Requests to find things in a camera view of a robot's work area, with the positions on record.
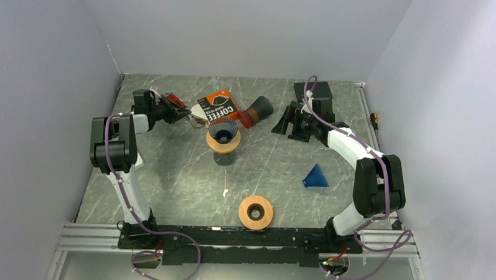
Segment glass carafe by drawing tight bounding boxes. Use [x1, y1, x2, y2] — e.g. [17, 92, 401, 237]
[213, 152, 236, 167]

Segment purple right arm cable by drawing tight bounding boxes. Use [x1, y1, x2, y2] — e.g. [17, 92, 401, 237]
[297, 75, 418, 280]

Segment paper coffee filters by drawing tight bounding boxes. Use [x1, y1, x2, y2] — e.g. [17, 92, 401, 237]
[189, 104, 209, 128]

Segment white square box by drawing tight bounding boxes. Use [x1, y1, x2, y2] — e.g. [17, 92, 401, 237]
[135, 152, 144, 170]

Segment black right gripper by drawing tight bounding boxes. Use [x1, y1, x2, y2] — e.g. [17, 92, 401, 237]
[271, 105, 319, 143]

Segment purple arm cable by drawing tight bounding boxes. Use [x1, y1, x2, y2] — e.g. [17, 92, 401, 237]
[99, 112, 208, 280]
[297, 75, 418, 280]

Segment wooden dripper ring holder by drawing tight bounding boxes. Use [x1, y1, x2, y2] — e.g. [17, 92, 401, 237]
[206, 130, 241, 154]

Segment yellow black screwdriver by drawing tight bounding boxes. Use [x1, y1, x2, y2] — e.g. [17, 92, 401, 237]
[370, 113, 378, 133]

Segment orange coffee filter box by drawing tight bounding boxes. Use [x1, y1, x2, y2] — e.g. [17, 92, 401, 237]
[198, 89, 239, 122]

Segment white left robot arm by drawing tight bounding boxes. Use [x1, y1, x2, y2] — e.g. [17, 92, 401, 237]
[90, 89, 191, 249]

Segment blue ribbed dripper cone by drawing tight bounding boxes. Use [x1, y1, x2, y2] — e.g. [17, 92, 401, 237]
[208, 117, 238, 144]
[302, 164, 329, 187]

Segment red handled adjustable wrench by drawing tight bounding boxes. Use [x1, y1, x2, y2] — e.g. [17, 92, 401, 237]
[165, 92, 187, 108]

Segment black rectangular box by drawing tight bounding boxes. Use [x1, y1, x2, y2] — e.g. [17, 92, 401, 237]
[293, 82, 333, 103]

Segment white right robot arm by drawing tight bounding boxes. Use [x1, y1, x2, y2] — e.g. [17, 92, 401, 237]
[272, 101, 406, 252]

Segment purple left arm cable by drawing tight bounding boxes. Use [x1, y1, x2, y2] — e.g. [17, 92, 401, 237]
[99, 112, 208, 280]

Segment red and black cup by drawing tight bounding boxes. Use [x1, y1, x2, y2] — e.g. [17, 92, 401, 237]
[238, 96, 274, 129]

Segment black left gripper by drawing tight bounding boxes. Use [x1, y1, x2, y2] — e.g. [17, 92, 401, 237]
[149, 94, 192, 126]

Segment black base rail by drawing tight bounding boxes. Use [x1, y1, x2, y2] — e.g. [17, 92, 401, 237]
[117, 223, 362, 268]

